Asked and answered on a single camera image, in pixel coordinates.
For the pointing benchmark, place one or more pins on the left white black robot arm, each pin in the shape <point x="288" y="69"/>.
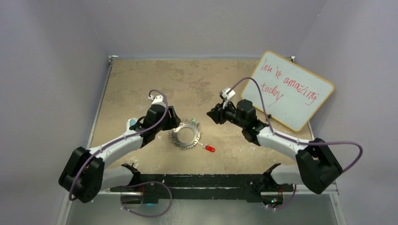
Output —
<point x="84" y="173"/>

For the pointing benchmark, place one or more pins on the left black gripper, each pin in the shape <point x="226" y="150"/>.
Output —
<point x="173" y="121"/>

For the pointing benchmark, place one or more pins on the whiteboard with red writing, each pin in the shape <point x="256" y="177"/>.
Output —
<point x="289" y="93"/>

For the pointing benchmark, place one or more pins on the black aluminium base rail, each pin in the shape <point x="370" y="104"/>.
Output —
<point x="249" y="187"/>

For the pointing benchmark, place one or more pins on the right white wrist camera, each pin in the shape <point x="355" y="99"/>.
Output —
<point x="226" y="95"/>

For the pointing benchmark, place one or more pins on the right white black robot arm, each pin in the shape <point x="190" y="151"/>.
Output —
<point x="316" y="167"/>

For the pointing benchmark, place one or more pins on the silver disc with keyrings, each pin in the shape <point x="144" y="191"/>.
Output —
<point x="187" y="135"/>

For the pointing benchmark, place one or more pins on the keys with red green tags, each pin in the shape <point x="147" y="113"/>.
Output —
<point x="207" y="147"/>

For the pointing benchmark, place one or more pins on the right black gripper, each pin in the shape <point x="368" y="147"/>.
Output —
<point x="218" y="113"/>

